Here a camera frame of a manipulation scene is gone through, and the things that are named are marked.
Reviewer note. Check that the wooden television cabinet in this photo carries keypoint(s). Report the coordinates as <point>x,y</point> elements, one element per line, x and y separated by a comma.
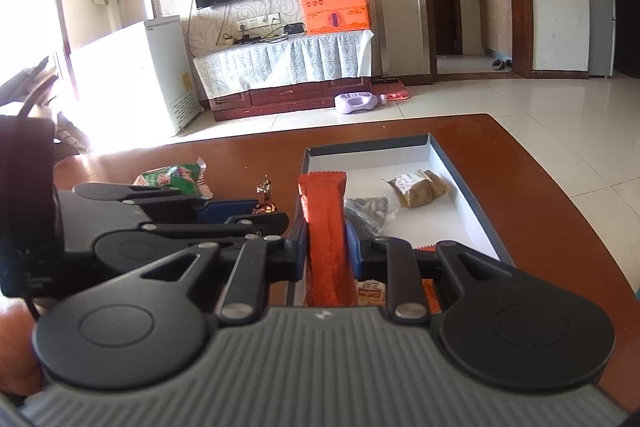
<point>280,99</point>

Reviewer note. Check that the red packet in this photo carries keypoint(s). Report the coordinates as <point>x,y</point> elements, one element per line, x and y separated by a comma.
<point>399,95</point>

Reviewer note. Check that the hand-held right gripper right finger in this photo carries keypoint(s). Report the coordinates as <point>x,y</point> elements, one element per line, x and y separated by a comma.
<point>352,252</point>

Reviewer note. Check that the clear nut packet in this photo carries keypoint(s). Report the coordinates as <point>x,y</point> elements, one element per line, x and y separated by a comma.
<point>372,209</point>

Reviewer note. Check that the purple detergent bottle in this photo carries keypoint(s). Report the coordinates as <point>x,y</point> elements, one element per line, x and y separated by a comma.
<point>357,102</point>

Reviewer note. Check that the grey cardboard box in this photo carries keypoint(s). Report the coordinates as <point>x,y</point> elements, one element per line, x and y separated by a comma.
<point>450,227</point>

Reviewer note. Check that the silver refrigerator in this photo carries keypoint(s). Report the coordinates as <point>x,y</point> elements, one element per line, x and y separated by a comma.
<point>600,7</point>

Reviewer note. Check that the person's left forearm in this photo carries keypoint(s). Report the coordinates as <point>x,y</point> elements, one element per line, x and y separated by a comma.
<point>17,347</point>

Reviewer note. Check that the orange snack bar packet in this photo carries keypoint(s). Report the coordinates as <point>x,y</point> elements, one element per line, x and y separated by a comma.
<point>325,227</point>

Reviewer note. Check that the white wall sockets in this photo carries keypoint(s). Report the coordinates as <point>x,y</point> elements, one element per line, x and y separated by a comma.
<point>257,21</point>

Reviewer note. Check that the grey slipper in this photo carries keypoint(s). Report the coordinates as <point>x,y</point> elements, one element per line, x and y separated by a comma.
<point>497,65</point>
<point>507,64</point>

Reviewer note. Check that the orange gift box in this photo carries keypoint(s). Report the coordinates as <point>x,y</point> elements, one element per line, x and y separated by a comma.
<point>332,2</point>

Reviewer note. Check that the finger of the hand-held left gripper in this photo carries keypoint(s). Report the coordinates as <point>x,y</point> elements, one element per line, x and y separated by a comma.
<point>260,224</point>
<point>225,209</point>

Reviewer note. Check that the TV cabinet with white cloth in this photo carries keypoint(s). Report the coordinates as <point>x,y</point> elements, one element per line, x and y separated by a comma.
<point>280,62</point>

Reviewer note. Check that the white chest freezer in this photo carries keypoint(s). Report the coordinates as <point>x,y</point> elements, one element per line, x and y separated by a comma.
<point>135,77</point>

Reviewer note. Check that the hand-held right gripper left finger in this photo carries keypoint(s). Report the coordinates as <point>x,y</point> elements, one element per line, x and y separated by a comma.
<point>299,252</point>

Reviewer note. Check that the small brown cake packet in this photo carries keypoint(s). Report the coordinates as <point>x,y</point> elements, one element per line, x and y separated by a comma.
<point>415,189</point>

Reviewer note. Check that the black set-top box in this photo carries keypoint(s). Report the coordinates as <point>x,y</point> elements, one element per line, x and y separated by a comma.
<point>294,28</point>

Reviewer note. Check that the small green snack bag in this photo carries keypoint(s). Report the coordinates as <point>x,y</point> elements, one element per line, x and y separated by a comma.
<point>170,177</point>

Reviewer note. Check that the kitchen counter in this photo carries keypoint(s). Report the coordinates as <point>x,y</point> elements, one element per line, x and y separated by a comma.
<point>495,24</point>

